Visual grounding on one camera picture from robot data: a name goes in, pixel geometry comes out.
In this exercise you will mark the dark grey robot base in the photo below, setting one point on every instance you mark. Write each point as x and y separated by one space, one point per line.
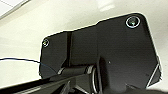
126 50

